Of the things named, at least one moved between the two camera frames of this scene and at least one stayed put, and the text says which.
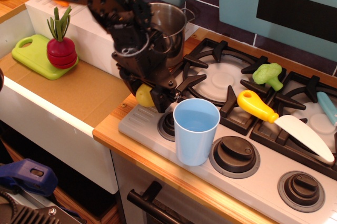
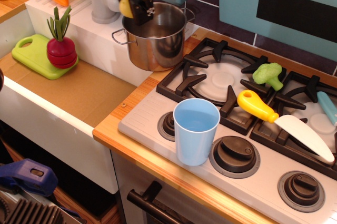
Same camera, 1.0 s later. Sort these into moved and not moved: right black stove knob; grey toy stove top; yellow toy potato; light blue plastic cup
Moved: yellow toy potato
Not moved: light blue plastic cup; grey toy stove top; right black stove knob
